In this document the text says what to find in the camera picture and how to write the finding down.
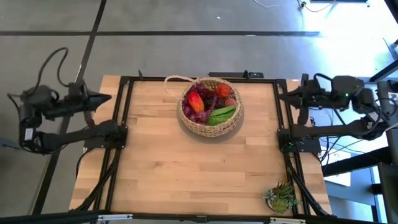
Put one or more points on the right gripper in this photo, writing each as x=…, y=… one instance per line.
x=311, y=96

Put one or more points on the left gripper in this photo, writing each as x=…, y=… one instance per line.
x=79, y=104

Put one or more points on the small orange fruit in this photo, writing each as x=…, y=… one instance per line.
x=223, y=90

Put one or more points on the green celery bunch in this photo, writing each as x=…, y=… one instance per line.
x=222, y=115

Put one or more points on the red grape bunch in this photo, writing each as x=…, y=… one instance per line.
x=210, y=93

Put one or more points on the woven straw basket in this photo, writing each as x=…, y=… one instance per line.
x=211, y=129

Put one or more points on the red orange mango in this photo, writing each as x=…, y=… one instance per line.
x=196, y=102

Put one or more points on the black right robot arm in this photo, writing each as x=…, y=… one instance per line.
x=342, y=129

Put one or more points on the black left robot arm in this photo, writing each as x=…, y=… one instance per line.
x=62, y=137

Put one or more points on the white floor box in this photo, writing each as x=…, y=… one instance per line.
x=337, y=177

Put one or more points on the black floor beam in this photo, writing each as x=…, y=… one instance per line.
x=357, y=161

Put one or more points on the grey chair leg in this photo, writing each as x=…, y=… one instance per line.
x=11, y=144

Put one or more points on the black desk leg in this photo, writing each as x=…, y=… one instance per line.
x=385, y=70

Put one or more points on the potted succulent plant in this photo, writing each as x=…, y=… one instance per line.
x=281, y=197

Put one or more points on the white printed tag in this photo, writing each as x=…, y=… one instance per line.
x=395, y=97

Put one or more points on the black side table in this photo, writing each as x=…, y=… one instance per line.
x=388, y=174

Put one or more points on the black rig beam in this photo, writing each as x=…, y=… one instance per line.
x=46, y=217

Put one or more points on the black flat mount bar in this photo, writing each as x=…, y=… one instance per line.
x=245, y=75

